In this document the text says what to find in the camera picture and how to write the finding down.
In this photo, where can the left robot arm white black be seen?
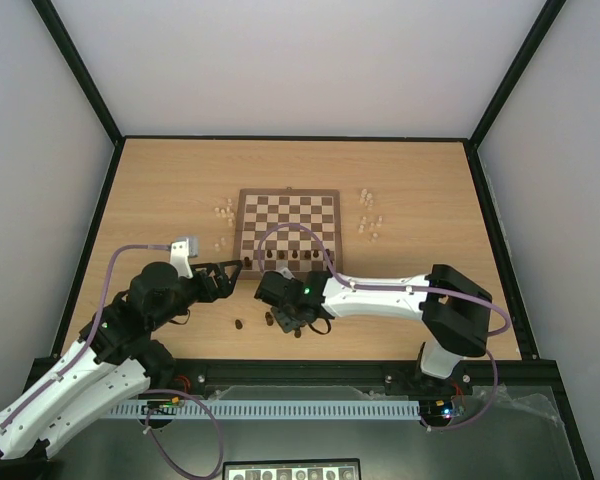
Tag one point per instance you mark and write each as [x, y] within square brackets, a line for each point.
[114, 359]

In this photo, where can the right circuit board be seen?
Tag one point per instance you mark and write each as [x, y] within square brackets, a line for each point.
[447, 409]

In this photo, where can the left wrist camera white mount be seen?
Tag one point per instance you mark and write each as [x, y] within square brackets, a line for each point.
[181, 251]

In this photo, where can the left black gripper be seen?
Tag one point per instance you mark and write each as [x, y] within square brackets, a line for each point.
[226, 287]

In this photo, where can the grey slotted cable duct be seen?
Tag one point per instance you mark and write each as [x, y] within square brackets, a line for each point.
[277, 410]

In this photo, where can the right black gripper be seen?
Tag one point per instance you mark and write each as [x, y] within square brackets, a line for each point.
[287, 314]

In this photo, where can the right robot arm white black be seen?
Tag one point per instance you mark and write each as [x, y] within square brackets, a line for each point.
[453, 308]

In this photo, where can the wooden chess board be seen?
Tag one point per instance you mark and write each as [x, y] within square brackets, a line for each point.
[286, 220]

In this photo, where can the left circuit board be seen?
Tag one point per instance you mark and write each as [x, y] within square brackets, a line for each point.
[166, 406]

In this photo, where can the circuit board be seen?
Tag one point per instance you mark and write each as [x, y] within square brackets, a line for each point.
[166, 406]
[447, 409]

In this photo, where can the black aluminium frame rail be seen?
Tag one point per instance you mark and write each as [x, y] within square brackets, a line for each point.
[393, 378]

